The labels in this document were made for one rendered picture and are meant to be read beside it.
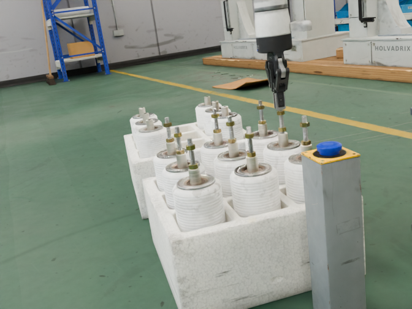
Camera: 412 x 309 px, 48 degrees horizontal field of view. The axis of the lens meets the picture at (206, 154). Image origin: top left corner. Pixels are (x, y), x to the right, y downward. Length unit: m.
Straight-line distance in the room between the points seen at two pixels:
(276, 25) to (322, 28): 3.25
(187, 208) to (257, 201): 0.13
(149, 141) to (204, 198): 0.55
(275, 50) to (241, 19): 4.34
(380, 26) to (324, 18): 0.75
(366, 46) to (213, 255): 2.78
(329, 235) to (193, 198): 0.25
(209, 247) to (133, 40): 6.45
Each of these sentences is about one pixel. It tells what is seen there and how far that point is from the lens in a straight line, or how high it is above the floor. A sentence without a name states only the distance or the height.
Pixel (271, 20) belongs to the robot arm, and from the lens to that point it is 0.99.
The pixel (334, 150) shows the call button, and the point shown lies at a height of 0.32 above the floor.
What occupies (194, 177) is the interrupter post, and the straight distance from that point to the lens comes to 0.88.
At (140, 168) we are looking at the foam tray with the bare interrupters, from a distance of 1.37.
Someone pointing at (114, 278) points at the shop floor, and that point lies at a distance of 1.14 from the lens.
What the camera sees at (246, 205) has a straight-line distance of 0.91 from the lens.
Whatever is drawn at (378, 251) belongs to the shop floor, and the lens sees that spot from 1.14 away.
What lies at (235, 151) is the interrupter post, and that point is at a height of 0.26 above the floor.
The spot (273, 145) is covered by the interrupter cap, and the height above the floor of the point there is 0.25.
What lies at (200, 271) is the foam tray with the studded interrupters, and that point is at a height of 0.11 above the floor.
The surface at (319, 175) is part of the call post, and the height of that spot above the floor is 0.29.
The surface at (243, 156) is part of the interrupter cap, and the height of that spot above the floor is 0.25.
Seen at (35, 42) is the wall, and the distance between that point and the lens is 6.99.
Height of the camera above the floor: 0.55
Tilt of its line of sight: 16 degrees down
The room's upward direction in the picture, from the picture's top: 8 degrees counter-clockwise
